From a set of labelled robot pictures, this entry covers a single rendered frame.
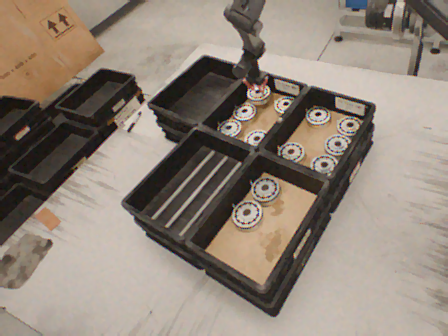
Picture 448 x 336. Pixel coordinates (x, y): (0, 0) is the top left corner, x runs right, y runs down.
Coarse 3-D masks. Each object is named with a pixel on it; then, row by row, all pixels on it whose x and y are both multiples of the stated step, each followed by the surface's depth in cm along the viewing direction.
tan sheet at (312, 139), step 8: (336, 112) 158; (304, 120) 157; (336, 120) 155; (304, 128) 154; (312, 128) 153; (328, 128) 152; (336, 128) 151; (296, 136) 151; (304, 136) 151; (312, 136) 150; (320, 136) 149; (328, 136) 149; (304, 144) 148; (312, 144) 147; (320, 144) 146; (312, 152) 144; (320, 152) 144
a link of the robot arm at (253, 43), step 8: (224, 8) 105; (224, 16) 108; (232, 24) 111; (256, 24) 105; (240, 32) 114; (256, 32) 107; (248, 40) 122; (256, 40) 130; (248, 48) 139; (256, 48) 138
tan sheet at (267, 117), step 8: (272, 96) 171; (280, 96) 170; (264, 104) 167; (272, 104) 167; (264, 112) 164; (272, 112) 163; (256, 120) 161; (264, 120) 160; (272, 120) 159; (248, 128) 158; (256, 128) 157; (264, 128) 157
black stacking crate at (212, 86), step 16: (208, 64) 186; (224, 64) 179; (192, 80) 181; (208, 80) 185; (224, 80) 184; (160, 96) 167; (176, 96) 175; (192, 96) 178; (208, 96) 177; (176, 112) 171; (192, 112) 170; (176, 128) 164
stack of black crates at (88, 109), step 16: (96, 80) 247; (112, 80) 253; (128, 80) 235; (80, 96) 239; (96, 96) 245; (112, 96) 226; (128, 96) 238; (64, 112) 227; (80, 112) 235; (96, 112) 218; (112, 112) 229; (96, 128) 223; (112, 128) 232
